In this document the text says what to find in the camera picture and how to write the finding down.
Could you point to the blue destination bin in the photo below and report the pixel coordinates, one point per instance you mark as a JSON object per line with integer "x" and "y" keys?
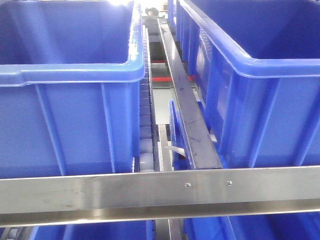
{"x": 70, "y": 73}
{"x": 256, "y": 64}

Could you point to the blue destination bin left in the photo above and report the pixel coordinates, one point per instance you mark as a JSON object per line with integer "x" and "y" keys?
{"x": 70, "y": 73}

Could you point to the steel shelf front rail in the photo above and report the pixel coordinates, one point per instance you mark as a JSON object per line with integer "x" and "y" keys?
{"x": 158, "y": 195}

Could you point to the steel divider rail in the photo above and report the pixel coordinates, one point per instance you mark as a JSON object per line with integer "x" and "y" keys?
{"x": 199, "y": 146}

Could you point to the blue destination bin right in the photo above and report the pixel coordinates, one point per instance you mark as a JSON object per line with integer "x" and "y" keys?
{"x": 256, "y": 64}

